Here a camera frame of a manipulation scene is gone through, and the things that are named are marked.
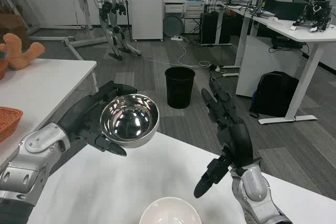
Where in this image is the silver humanoid robot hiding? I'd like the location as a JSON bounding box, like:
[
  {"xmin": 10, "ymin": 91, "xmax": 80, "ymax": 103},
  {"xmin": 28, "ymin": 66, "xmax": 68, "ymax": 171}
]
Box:
[{"xmin": 92, "ymin": 0, "xmax": 132, "ymax": 61}]

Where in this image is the shiny metal bowl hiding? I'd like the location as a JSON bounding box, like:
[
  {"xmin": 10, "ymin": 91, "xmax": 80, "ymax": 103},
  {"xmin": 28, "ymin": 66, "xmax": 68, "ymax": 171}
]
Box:
[{"xmin": 100, "ymin": 93, "xmax": 160, "ymax": 148}]

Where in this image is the round grey tray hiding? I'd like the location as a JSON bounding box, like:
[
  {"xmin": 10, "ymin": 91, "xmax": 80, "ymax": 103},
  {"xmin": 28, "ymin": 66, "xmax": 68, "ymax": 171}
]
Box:
[{"xmin": 162, "ymin": 14, "xmax": 185, "ymax": 38}]

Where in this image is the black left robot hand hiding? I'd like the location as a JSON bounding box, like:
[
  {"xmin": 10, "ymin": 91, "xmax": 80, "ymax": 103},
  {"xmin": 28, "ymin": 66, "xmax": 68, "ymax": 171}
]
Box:
[{"xmin": 57, "ymin": 80, "xmax": 138, "ymax": 156}]

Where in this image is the black computer tower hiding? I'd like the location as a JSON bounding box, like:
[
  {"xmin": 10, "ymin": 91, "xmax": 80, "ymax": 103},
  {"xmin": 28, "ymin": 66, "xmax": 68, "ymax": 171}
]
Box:
[{"xmin": 200, "ymin": 12, "xmax": 233, "ymax": 46}]

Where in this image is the orange woven basket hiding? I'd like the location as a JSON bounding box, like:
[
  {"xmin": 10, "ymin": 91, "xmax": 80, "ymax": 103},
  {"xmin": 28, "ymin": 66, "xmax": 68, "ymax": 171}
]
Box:
[{"xmin": 0, "ymin": 106, "xmax": 24, "ymax": 143}]

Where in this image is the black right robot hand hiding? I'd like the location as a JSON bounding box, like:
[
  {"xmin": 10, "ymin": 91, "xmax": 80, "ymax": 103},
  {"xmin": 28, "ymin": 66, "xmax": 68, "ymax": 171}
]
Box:
[{"xmin": 193, "ymin": 76, "xmax": 262, "ymax": 199}]

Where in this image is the white cabinet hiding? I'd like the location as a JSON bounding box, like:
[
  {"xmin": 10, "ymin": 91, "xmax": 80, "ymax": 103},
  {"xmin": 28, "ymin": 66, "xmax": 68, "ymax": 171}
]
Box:
[{"xmin": 129, "ymin": 0, "xmax": 164, "ymax": 42}]

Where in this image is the orange plush toy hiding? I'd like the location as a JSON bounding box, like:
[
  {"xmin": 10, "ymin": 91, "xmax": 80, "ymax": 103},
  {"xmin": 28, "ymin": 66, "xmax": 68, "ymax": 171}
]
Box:
[{"xmin": 0, "ymin": 33, "xmax": 46, "ymax": 71}]

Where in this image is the white standing desk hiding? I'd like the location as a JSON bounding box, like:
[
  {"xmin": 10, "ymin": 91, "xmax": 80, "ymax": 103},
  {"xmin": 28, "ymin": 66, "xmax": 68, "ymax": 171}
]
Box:
[{"xmin": 204, "ymin": 0, "xmax": 336, "ymax": 125}]

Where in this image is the black waste bin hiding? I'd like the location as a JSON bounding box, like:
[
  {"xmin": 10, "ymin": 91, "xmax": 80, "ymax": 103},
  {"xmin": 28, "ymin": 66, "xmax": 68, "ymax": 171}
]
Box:
[{"xmin": 164, "ymin": 67, "xmax": 196, "ymax": 109}]

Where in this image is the white floor cable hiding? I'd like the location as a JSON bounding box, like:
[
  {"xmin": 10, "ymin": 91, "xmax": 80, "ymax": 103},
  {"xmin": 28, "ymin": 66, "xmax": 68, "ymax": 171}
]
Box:
[{"xmin": 136, "ymin": 37, "xmax": 226, "ymax": 74}]

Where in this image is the white side table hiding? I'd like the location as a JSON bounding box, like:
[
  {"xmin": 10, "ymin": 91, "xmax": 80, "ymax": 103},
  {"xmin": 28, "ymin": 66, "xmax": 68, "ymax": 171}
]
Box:
[{"xmin": 0, "ymin": 58, "xmax": 99, "ymax": 172}]

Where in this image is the white drawer unit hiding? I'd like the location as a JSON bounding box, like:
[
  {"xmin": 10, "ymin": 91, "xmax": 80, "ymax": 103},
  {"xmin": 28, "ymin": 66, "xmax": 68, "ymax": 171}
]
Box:
[{"xmin": 164, "ymin": 0, "xmax": 205, "ymax": 35}]

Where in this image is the small black robot device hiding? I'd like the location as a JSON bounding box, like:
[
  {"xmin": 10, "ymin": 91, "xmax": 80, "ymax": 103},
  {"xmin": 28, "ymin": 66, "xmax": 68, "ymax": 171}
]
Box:
[{"xmin": 290, "ymin": 0, "xmax": 336, "ymax": 33}]

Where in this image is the black backpack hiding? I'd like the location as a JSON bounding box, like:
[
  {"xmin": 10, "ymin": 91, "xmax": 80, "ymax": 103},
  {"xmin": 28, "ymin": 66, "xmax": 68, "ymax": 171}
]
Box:
[{"xmin": 248, "ymin": 71, "xmax": 300, "ymax": 119}]

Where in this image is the white ceramic bowl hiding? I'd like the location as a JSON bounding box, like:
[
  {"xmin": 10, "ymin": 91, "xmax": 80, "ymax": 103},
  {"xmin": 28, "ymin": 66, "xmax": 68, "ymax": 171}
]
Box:
[{"xmin": 139, "ymin": 196, "xmax": 202, "ymax": 224}]

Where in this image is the white metal stand frame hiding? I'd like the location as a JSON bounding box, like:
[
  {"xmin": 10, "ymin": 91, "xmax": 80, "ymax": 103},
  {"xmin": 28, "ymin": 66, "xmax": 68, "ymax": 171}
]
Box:
[{"xmin": 28, "ymin": 0, "xmax": 142, "ymax": 60}]

